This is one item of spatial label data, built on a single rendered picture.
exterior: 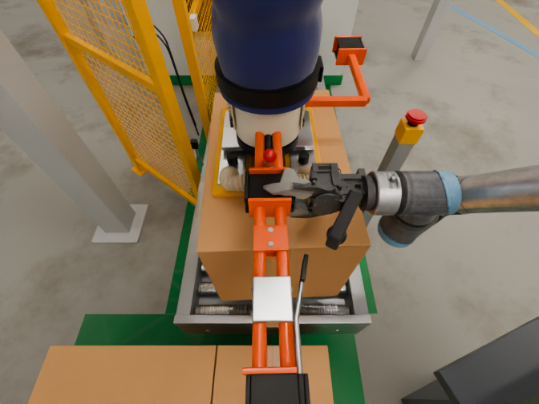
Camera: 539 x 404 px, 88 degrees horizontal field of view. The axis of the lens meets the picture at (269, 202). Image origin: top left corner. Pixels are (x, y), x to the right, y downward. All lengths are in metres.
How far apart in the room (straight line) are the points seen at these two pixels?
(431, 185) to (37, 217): 2.39
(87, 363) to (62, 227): 1.27
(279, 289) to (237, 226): 0.26
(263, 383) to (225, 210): 0.41
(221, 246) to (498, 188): 0.57
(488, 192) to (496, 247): 1.66
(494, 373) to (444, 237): 1.23
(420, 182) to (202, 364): 0.91
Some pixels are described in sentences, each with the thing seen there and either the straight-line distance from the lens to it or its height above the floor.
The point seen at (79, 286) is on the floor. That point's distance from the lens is 2.09.
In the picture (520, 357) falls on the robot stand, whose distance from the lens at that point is 1.17.
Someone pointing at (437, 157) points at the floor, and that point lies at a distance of 2.67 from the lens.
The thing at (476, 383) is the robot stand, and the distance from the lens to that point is 1.08.
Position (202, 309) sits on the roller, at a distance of 1.18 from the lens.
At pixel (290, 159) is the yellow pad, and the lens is 0.77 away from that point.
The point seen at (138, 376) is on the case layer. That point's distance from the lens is 1.21.
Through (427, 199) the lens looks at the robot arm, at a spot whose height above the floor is 1.24.
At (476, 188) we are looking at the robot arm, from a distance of 0.72.
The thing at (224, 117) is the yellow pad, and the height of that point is 1.10.
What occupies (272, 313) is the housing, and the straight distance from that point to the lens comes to 0.45.
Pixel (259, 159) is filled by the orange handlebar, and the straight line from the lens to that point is 0.61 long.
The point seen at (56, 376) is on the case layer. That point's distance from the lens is 1.34.
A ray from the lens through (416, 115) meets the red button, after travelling 1.13.
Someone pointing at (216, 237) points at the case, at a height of 1.08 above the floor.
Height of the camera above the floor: 1.67
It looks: 56 degrees down
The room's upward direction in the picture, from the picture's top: straight up
